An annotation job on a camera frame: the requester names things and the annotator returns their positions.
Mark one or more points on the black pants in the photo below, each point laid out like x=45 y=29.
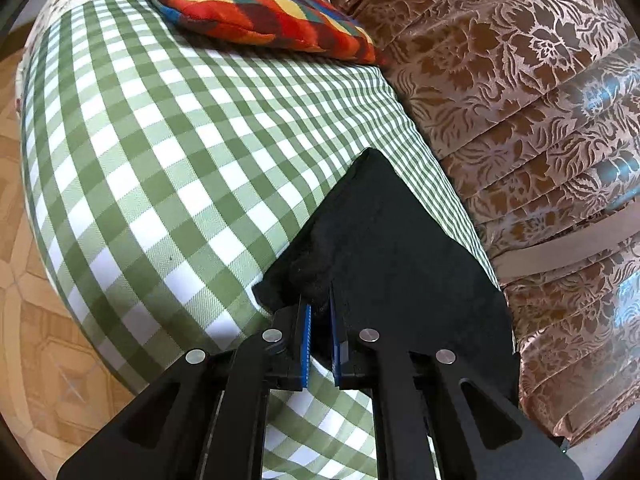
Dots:
x=400 y=240

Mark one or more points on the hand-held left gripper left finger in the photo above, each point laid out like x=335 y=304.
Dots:
x=304 y=345

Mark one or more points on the beige curtain tieback band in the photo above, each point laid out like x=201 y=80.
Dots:
x=550 y=256

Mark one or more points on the colourful checked pillow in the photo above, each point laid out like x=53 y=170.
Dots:
x=240 y=0

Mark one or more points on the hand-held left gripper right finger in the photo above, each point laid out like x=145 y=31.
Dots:
x=336 y=345

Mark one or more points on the brown floral curtain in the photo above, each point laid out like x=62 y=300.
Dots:
x=500 y=85

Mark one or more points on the green checked bedsheet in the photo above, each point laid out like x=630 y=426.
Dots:
x=175 y=160

